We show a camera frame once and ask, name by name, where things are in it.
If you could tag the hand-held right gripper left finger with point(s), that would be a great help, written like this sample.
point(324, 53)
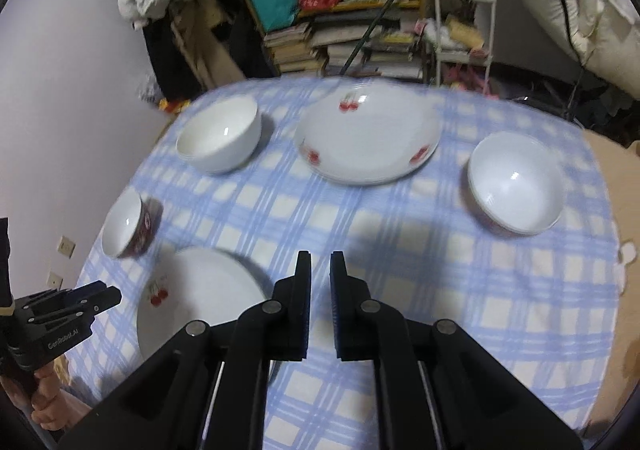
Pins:
point(302, 315)

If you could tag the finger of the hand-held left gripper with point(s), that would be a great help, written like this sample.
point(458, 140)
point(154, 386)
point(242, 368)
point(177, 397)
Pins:
point(100, 300)
point(75, 292)

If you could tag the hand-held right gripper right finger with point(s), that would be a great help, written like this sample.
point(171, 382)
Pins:
point(341, 315)

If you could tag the red patterned bowl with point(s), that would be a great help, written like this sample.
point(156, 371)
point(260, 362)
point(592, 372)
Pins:
point(122, 225)

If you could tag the large white cherry plate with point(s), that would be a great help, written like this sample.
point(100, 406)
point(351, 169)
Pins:
point(370, 135)

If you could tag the plain white ceramic bowl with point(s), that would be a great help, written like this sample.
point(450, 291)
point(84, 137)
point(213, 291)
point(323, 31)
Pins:
point(220, 130)

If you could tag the white bowl with red print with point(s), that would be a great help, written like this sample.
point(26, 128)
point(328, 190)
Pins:
point(517, 185)

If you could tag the person's left hand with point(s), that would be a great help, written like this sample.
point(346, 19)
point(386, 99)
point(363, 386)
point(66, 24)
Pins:
point(46, 397)

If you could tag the blue plaid blanket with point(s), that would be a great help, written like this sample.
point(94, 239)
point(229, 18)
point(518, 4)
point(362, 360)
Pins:
point(400, 240)

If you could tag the colourful snack packet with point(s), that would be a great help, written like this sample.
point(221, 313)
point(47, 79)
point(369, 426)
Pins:
point(175, 106)

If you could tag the dark hanging clothes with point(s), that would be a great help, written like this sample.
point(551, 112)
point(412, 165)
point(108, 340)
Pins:
point(165, 60)

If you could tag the stack of worn books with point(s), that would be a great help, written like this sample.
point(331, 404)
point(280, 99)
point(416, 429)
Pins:
point(290, 50)

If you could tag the pile of flat books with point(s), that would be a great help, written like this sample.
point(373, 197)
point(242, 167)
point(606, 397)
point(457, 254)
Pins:
point(390, 53)

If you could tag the pink plastic item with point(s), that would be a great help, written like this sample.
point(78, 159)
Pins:
point(472, 80)

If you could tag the white trolley cart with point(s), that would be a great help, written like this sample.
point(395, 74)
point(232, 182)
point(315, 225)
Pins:
point(437, 30)

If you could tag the beige flower blanket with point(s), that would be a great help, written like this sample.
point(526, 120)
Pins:
point(612, 180)

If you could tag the dark green pole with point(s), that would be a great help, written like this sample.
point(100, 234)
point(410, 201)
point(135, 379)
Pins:
point(385, 13)

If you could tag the tan cardboard box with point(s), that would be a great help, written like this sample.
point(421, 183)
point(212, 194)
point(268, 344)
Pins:
point(465, 33)

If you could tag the yellow wooden shelf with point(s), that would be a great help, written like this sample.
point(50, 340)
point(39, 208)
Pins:
point(380, 4)

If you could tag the wall outlet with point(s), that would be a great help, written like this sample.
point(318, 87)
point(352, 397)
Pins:
point(54, 279)
point(65, 245)

